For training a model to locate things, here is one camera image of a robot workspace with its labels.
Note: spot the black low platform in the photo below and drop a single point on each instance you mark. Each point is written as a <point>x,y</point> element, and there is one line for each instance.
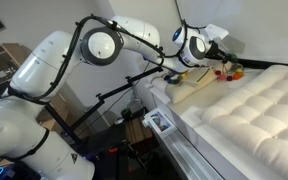
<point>104,140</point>

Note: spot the black round gadget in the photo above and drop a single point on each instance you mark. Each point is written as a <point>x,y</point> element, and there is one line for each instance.
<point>126,114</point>

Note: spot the light wooden shelf unit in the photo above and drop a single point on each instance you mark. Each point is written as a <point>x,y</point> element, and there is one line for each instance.
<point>64,103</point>

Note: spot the grey devices on shelf board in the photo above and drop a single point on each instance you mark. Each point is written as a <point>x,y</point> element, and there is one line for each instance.
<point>0,73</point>

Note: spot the black bench back rail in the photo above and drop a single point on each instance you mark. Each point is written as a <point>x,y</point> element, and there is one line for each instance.
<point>270,63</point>

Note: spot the white framed photo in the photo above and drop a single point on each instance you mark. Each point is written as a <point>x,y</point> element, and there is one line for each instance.
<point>160,121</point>

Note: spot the white bench base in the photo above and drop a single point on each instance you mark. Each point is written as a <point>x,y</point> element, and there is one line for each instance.
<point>197,143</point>

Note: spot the grey round jar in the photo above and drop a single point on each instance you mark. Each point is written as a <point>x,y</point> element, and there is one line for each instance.
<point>136,106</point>

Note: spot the large white tufted cushion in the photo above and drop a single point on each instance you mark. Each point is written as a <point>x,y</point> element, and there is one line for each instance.
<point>267,116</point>

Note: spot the brown wooden side table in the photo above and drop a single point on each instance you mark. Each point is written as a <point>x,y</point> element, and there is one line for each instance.
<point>137,131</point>

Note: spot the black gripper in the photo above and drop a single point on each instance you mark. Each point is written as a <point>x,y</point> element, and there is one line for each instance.
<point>214,50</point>

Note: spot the small white tufted cushion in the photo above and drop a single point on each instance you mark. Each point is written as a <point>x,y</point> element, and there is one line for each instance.
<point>180,93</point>

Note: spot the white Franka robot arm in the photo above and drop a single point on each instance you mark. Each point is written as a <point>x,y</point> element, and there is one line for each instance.
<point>14,133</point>

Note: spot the colorful felt ball garland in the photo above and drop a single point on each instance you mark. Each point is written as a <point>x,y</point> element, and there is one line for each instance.
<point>238,76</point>

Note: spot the small red tool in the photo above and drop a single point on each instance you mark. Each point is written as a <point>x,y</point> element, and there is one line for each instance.
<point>113,150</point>

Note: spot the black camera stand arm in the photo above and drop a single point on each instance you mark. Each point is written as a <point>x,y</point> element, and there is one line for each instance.
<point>117,90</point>

